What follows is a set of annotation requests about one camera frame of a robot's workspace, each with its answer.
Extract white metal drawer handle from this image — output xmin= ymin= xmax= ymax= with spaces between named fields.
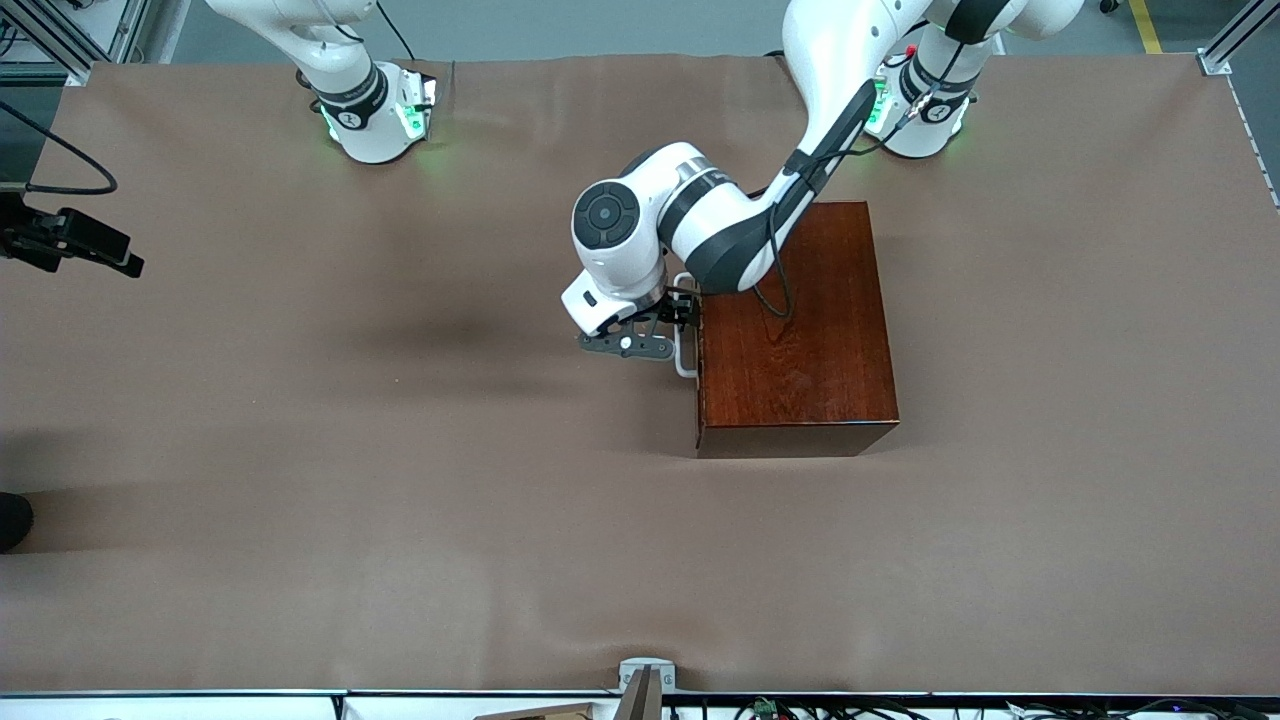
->
xmin=673 ymin=272 xmax=700 ymax=379

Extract dark red wooden cabinet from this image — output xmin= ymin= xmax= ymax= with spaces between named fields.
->
xmin=695 ymin=200 xmax=900 ymax=460

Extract black round ribbed object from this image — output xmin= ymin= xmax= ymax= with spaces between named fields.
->
xmin=0 ymin=492 xmax=34 ymax=554

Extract brown cardboard piece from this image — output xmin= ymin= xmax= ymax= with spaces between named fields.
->
xmin=472 ymin=702 xmax=603 ymax=720

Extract yellow floor tape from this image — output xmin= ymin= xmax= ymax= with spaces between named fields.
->
xmin=1128 ymin=0 xmax=1167 ymax=56

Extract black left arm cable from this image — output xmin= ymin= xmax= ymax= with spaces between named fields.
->
xmin=752 ymin=40 xmax=976 ymax=321

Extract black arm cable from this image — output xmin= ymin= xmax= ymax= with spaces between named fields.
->
xmin=752 ymin=40 xmax=976 ymax=321
xmin=0 ymin=98 xmax=119 ymax=197

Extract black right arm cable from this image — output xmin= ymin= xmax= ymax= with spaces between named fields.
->
xmin=0 ymin=98 xmax=119 ymax=197

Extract aluminium frame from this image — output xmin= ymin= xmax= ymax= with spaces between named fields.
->
xmin=0 ymin=0 xmax=191 ymax=87

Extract grey metal bracket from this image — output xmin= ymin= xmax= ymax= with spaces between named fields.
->
xmin=612 ymin=657 xmax=678 ymax=720

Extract black base cable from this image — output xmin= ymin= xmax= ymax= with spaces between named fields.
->
xmin=374 ymin=0 xmax=417 ymax=63

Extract tangled black floor cables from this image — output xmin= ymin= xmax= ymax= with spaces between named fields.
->
xmin=668 ymin=696 xmax=1280 ymax=720

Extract white table edge rail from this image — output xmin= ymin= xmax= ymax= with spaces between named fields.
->
xmin=0 ymin=688 xmax=1280 ymax=720

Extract aluminium profile post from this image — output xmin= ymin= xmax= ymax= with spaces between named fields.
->
xmin=1197 ymin=0 xmax=1280 ymax=77

